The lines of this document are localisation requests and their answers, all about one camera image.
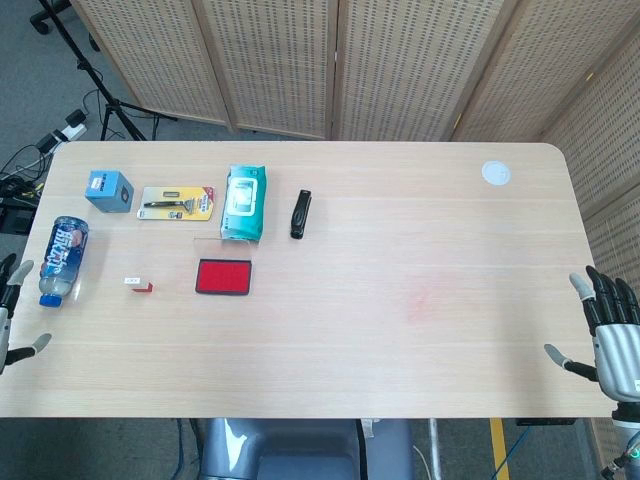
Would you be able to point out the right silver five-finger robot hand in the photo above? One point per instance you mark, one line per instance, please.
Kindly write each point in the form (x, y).
(617, 350)

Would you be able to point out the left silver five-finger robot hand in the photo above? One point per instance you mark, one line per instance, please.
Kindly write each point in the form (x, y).
(5, 300)

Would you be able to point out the small red white eraser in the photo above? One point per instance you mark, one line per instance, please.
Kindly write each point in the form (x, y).
(136, 281)

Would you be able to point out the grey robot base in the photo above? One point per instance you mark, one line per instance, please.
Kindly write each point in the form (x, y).
(300, 450)

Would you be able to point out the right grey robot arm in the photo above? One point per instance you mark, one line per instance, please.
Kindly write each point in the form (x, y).
(629, 430)

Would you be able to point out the blue cube box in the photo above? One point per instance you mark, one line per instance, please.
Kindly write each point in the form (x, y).
(107, 192)

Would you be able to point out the blue label water bottle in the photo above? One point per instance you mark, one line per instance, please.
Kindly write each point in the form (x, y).
(62, 260)

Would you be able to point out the white power strip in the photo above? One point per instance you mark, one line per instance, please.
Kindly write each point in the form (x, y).
(67, 134)

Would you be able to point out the razor in yellow blister pack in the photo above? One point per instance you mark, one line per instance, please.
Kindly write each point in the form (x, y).
(175, 203)

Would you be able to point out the black tripod stand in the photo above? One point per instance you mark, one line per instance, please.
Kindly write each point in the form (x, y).
(109, 107)

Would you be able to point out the red ink pad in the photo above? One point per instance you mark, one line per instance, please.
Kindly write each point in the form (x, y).
(224, 276)

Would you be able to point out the clear ink pad lid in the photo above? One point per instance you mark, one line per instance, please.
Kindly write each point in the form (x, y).
(220, 247)

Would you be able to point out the teal wet wipes pack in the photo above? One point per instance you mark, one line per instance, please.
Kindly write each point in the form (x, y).
(243, 205)

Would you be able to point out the black office chair base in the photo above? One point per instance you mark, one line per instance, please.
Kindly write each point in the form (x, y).
(39, 22)

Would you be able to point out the black stapler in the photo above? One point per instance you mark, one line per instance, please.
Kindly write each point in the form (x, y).
(300, 215)

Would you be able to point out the wooden folding screen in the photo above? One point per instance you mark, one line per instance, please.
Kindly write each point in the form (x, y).
(275, 60)

